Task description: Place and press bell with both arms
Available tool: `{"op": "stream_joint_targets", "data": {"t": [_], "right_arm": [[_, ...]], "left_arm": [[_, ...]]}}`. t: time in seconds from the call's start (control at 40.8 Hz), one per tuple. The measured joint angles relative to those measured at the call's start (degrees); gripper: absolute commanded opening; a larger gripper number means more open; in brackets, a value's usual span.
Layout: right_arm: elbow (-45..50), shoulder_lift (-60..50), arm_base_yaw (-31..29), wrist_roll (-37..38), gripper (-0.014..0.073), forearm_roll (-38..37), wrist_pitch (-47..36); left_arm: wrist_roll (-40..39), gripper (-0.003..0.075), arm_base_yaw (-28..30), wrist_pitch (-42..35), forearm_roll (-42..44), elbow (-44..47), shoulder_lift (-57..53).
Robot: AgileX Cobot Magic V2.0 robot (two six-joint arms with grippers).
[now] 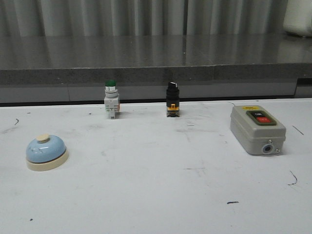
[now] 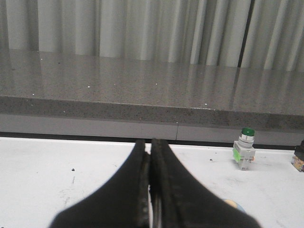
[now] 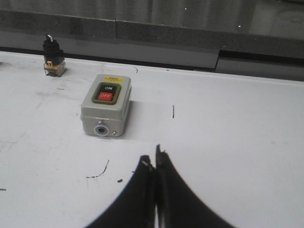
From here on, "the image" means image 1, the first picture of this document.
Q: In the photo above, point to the blue cream call bell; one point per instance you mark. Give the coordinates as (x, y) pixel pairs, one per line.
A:
(46, 152)

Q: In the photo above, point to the grey stone counter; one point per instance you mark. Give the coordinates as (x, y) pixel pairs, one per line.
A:
(74, 69)

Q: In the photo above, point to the white appliance on counter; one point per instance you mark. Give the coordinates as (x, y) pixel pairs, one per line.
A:
(298, 18)

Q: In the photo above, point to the black selector switch module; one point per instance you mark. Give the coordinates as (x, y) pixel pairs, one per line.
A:
(172, 100)

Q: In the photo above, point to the green pushbutton switch module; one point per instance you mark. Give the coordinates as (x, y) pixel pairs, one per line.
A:
(111, 100)

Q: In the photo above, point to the grey on off switch box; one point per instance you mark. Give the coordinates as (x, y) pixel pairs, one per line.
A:
(259, 132)

